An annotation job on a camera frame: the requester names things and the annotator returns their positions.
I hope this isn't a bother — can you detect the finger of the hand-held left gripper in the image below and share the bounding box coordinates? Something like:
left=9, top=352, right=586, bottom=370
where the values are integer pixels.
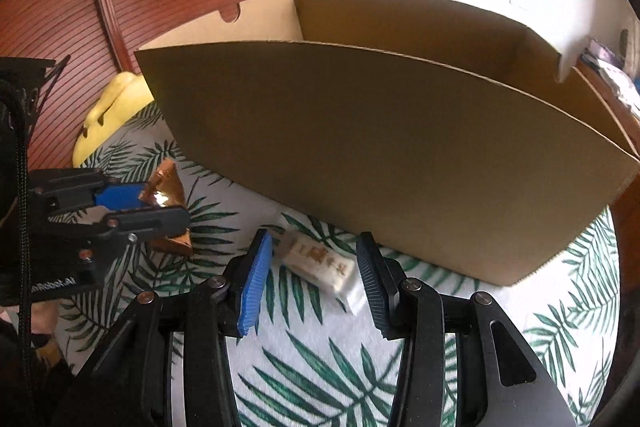
left=30, top=167, right=147, bottom=214
left=101, top=205, right=192, bottom=243

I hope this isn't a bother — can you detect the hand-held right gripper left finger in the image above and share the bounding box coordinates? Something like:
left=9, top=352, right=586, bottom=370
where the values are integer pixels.
left=65, top=229, right=273, bottom=427

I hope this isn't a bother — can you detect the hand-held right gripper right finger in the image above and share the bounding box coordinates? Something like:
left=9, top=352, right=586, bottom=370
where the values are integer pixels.
left=356, top=232, right=576, bottom=427

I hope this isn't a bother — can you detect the copper foil snack packet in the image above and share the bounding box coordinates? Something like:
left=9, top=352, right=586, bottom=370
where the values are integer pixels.
left=145, top=158, right=195, bottom=259

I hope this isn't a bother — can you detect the white pastry snack packet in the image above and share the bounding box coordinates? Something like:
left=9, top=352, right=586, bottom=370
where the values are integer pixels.
left=274, top=227, right=368, bottom=315

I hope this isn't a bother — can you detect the brown cardboard box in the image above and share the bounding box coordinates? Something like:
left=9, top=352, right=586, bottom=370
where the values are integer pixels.
left=134, top=0, right=640, bottom=289

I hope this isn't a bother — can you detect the leaf print bed blanket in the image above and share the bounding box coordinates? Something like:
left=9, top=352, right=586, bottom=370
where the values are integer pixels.
left=57, top=99, right=621, bottom=427

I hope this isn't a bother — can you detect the yellow plush toy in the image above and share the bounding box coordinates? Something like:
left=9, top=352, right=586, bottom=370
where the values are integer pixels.
left=72, top=72, right=156, bottom=168

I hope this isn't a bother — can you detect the wooden sideboard cabinet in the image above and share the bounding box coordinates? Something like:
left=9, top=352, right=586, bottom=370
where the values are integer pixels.
left=580, top=57, right=640, bottom=228

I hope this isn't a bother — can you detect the pile of papers and packets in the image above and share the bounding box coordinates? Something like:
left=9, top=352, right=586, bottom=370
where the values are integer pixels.
left=580, top=36, right=640, bottom=118

